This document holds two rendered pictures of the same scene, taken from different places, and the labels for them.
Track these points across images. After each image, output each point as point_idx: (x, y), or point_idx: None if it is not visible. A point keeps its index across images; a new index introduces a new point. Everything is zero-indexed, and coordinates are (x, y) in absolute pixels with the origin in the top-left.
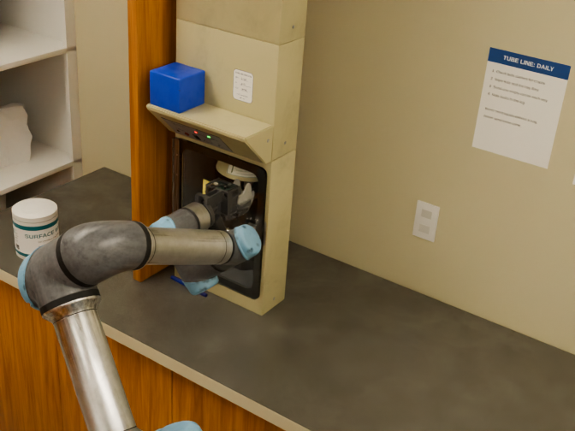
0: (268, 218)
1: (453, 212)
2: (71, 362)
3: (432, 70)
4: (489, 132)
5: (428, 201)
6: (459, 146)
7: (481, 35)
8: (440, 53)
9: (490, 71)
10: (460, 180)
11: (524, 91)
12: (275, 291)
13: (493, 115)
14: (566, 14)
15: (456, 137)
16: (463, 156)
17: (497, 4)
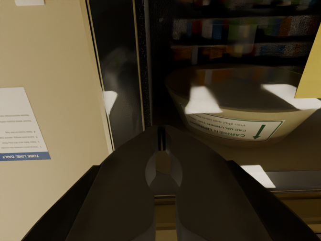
0: (83, 21)
1: (0, 5)
2: None
3: (85, 135)
4: (16, 103)
5: (34, 7)
6: (33, 82)
7: (60, 163)
8: (84, 147)
9: (42, 146)
10: (15, 49)
11: (11, 139)
12: None
13: (21, 117)
14: (16, 184)
15: (41, 90)
16: (25, 74)
17: (59, 180)
